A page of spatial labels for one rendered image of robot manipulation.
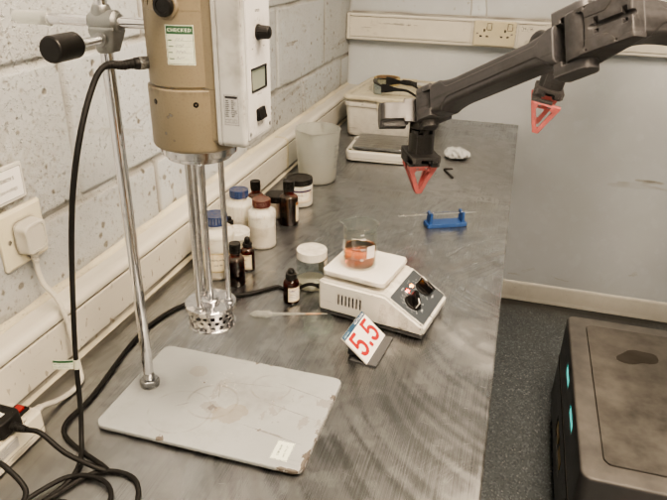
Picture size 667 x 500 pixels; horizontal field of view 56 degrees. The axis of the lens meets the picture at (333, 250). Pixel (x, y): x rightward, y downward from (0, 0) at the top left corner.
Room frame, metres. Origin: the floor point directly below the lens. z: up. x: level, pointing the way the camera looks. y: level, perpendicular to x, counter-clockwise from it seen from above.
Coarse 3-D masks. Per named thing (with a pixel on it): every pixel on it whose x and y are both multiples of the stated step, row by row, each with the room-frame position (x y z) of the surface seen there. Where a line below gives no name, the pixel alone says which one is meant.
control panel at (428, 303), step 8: (416, 272) 1.03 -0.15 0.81; (408, 280) 1.00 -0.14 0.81; (416, 280) 1.01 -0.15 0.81; (400, 288) 0.97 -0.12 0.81; (408, 288) 0.98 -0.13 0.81; (416, 288) 0.99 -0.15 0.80; (392, 296) 0.94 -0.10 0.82; (400, 296) 0.95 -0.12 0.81; (424, 296) 0.98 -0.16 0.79; (432, 296) 0.99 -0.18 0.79; (440, 296) 1.00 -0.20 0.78; (400, 304) 0.93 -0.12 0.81; (424, 304) 0.96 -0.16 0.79; (432, 304) 0.97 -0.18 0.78; (408, 312) 0.92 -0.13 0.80; (416, 312) 0.92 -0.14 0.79; (424, 312) 0.93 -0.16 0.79; (424, 320) 0.91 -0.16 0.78
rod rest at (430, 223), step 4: (460, 208) 1.42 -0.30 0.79; (464, 212) 1.40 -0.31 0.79; (428, 216) 1.40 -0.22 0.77; (432, 216) 1.38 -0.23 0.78; (460, 216) 1.41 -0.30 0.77; (464, 216) 1.40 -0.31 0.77; (424, 220) 1.40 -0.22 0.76; (428, 220) 1.39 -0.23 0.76; (432, 220) 1.38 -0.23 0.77; (436, 220) 1.40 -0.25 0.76; (440, 220) 1.40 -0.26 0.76; (444, 220) 1.40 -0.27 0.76; (448, 220) 1.40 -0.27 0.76; (452, 220) 1.40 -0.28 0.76; (456, 220) 1.41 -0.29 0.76; (460, 220) 1.41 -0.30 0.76; (464, 220) 1.40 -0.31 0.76; (424, 224) 1.40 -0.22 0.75; (428, 224) 1.38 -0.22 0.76; (432, 224) 1.38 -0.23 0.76; (436, 224) 1.38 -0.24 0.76; (440, 224) 1.38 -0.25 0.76; (444, 224) 1.38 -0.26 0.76; (448, 224) 1.38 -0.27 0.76; (452, 224) 1.39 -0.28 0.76; (456, 224) 1.39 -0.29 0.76; (460, 224) 1.39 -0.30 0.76; (464, 224) 1.39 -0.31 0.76; (428, 228) 1.38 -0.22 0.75
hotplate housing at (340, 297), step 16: (400, 272) 1.02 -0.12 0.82; (320, 288) 0.99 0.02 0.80; (336, 288) 0.97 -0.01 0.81; (352, 288) 0.96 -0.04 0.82; (368, 288) 0.95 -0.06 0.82; (384, 288) 0.96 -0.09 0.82; (320, 304) 0.98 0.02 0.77; (336, 304) 0.97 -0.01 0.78; (352, 304) 0.95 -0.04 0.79; (368, 304) 0.94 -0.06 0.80; (384, 304) 0.93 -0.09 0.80; (384, 320) 0.93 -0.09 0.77; (400, 320) 0.91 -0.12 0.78; (416, 320) 0.91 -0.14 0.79; (432, 320) 0.94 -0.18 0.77; (416, 336) 0.90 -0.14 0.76
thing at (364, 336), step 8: (360, 320) 0.90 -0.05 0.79; (368, 320) 0.91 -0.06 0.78; (360, 328) 0.89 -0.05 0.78; (368, 328) 0.90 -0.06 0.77; (376, 328) 0.91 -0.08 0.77; (352, 336) 0.86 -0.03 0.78; (360, 336) 0.87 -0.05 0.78; (368, 336) 0.88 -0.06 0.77; (376, 336) 0.89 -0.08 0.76; (352, 344) 0.84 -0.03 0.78; (360, 344) 0.85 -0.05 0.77; (368, 344) 0.87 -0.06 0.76; (360, 352) 0.84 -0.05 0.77; (368, 352) 0.85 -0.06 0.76
